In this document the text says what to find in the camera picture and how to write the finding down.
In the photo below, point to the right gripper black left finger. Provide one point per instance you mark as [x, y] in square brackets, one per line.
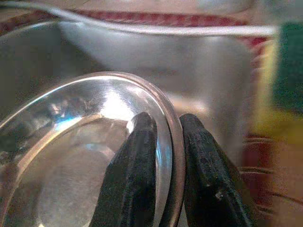
[130, 184]

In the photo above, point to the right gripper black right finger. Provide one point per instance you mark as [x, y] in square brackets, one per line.
[208, 184]

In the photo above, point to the round steel plate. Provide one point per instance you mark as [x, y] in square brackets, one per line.
[71, 165]

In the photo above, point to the steel sink basin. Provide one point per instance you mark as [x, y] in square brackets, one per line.
[165, 59]

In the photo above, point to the green yellow scrub sponge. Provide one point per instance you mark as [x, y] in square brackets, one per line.
[288, 71]

